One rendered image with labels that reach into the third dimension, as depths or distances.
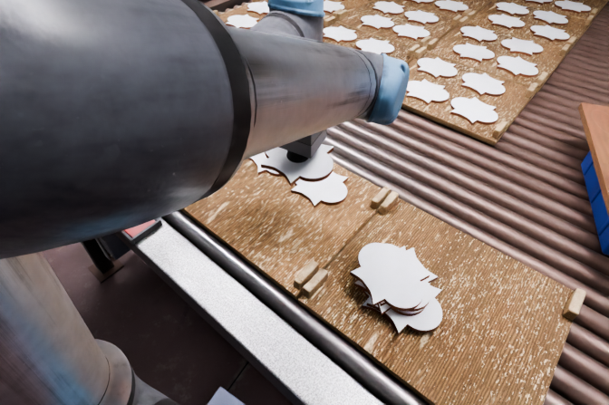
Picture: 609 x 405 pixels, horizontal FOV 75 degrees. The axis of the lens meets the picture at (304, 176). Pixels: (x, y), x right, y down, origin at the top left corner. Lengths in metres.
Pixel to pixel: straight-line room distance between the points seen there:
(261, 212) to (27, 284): 0.65
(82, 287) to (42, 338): 1.79
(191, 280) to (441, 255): 0.51
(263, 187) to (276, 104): 0.76
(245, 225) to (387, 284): 0.34
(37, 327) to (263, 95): 0.23
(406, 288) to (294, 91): 0.57
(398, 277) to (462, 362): 0.17
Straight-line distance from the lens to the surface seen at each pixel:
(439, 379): 0.75
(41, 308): 0.33
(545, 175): 1.19
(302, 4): 0.55
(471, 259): 0.89
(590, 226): 1.11
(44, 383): 0.38
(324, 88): 0.27
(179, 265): 0.88
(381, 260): 0.77
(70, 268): 2.23
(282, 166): 0.72
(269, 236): 0.86
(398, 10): 1.91
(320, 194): 0.93
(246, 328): 0.78
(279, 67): 0.22
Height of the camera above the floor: 1.62
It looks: 44 degrees down
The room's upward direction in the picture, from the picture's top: straight up
